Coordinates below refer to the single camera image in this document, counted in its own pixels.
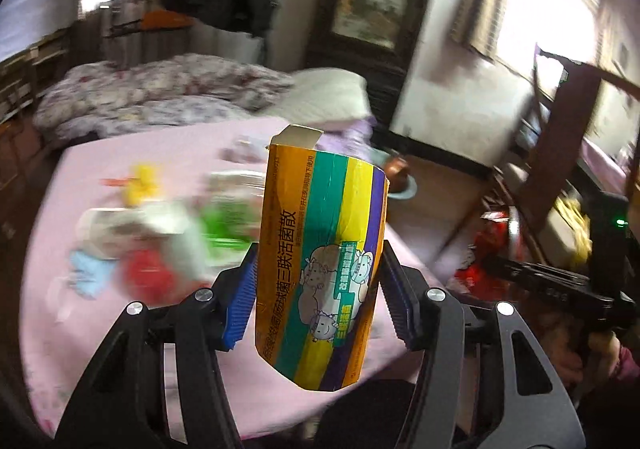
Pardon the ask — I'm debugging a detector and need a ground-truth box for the white green plastic bag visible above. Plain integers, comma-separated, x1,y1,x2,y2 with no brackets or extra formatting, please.
77,169,266,280

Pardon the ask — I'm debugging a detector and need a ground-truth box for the red foam net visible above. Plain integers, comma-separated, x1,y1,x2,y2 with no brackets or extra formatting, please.
122,249,175,306

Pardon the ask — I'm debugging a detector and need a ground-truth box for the orange striped medicine box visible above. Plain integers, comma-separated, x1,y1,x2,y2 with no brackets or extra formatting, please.
255,125,390,391

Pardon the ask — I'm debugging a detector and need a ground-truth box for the yellow foam net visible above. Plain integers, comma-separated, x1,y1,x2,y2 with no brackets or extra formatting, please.
122,164,162,207

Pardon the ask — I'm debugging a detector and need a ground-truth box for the white tissue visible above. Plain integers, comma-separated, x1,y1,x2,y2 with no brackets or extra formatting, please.
220,137,269,164

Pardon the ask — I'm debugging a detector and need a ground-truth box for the right hand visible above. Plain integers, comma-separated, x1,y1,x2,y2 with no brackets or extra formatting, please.
538,313,639,387

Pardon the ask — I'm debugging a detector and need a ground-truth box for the yellow towel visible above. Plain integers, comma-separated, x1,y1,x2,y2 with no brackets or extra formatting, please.
554,196,592,273

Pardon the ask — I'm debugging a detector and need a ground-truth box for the copper bowl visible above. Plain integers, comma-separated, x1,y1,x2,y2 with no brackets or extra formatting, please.
383,155,410,193

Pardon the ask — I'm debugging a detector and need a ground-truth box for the light blue wash basin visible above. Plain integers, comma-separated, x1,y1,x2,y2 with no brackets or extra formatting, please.
371,149,418,201

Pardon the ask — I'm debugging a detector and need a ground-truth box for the blue crumpled paper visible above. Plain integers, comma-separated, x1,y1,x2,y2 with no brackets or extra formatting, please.
68,251,117,299

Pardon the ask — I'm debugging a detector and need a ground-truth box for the purple folded blanket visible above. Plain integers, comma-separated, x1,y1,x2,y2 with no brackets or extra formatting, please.
314,117,376,162

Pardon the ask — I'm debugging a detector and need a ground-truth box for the pink bed sheet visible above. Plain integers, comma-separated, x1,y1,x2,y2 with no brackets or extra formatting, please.
20,117,420,441

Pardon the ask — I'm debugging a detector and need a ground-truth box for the white quilted pillow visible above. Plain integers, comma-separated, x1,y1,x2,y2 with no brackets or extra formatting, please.
256,68,373,130

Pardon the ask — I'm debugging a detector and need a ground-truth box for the wooden chair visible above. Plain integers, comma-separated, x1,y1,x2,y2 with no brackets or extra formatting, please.
514,48,639,237

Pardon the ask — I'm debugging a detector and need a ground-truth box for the floral quilt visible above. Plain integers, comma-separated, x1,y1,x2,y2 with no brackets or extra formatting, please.
34,53,295,142

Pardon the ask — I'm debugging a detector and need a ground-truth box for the black metal chair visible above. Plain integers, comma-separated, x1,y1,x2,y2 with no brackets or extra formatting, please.
103,0,194,68

